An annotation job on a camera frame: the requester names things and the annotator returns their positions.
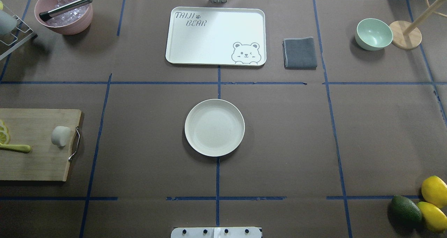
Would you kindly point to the white bear tray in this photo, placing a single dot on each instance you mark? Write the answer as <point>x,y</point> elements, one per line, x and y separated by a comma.
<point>216,36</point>

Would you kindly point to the white round plate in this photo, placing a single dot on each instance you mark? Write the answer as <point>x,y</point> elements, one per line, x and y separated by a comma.
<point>214,127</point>

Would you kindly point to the grey folded cloth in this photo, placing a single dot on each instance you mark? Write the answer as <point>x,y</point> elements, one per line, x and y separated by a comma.
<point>299,53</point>

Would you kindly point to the green bowl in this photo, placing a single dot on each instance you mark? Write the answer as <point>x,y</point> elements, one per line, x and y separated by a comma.
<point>373,35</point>

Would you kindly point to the wooden cutting board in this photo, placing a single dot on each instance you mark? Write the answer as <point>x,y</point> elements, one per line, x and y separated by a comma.
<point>32,126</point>

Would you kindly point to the pink bowl with ice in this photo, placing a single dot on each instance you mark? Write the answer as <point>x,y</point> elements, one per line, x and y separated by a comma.
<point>66,17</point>

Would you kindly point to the wooden mug tree stand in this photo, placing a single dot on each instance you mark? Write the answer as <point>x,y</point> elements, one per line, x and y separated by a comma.
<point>406,35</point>

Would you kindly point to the metal tongs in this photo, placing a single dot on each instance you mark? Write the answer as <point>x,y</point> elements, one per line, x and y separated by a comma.
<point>76,4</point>

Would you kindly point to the yellow-green plastic knife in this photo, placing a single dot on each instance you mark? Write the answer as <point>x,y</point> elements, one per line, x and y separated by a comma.
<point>16,147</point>

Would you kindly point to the green avocado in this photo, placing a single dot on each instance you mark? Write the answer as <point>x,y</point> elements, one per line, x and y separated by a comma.
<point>405,211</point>

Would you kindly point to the lemon slices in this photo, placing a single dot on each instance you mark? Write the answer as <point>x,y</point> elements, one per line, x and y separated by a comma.
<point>4,133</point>

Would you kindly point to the yellow lemon upper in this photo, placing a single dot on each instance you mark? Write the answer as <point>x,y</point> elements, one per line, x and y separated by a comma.
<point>434,191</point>

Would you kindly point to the yellow lemon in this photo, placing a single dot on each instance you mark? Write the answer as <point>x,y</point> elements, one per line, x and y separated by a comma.
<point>434,191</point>
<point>435,220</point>

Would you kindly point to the grey-blue cup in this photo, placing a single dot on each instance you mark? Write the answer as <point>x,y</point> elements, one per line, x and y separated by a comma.
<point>7,23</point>

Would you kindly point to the yellow lemon lower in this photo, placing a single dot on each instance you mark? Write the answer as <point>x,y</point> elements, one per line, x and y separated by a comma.
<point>435,220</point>

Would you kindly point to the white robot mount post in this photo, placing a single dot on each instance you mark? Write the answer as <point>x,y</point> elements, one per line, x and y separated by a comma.
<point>217,232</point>

